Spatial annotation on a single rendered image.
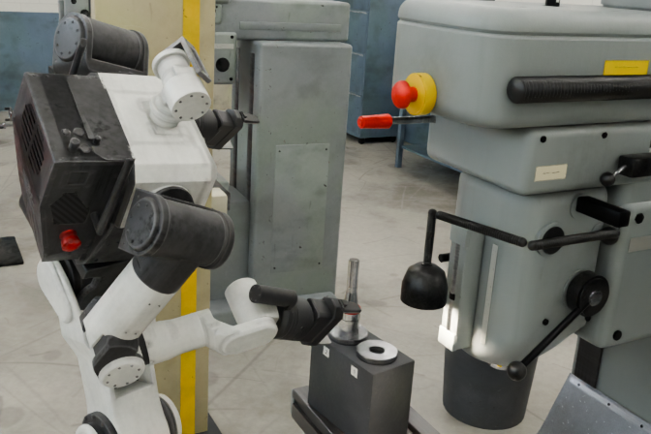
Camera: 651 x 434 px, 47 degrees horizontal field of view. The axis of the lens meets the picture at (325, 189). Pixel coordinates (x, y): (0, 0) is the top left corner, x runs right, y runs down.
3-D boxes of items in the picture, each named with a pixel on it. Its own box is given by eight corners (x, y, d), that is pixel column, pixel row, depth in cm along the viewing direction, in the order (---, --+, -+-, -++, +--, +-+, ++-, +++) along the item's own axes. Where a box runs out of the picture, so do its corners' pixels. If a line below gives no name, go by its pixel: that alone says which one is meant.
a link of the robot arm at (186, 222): (126, 288, 113) (175, 226, 108) (111, 244, 119) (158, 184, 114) (187, 297, 122) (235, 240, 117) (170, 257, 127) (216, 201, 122)
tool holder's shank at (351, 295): (354, 310, 167) (357, 263, 163) (341, 307, 168) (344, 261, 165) (359, 305, 169) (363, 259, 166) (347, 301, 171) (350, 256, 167)
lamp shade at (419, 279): (390, 297, 117) (393, 261, 115) (418, 287, 122) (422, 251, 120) (427, 314, 112) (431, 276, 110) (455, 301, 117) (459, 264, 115)
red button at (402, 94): (402, 111, 104) (404, 82, 103) (387, 106, 107) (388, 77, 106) (421, 110, 105) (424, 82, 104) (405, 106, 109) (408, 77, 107)
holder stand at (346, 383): (366, 452, 160) (373, 369, 155) (306, 403, 177) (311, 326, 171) (407, 434, 167) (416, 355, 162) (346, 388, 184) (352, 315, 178)
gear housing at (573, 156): (522, 200, 105) (532, 129, 102) (421, 157, 125) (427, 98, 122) (680, 181, 120) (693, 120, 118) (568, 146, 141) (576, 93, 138)
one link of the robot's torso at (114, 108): (21, 319, 125) (76, 177, 103) (-19, 169, 142) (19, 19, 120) (182, 297, 144) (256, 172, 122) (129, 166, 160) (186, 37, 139)
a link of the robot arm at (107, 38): (56, 91, 136) (98, 42, 130) (42, 54, 140) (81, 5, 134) (108, 102, 146) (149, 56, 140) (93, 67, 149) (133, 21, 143)
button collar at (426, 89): (423, 119, 104) (427, 76, 103) (399, 110, 110) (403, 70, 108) (435, 118, 105) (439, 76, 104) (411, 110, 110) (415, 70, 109)
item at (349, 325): (354, 338, 167) (356, 316, 166) (334, 332, 169) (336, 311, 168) (361, 329, 171) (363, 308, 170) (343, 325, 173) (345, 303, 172)
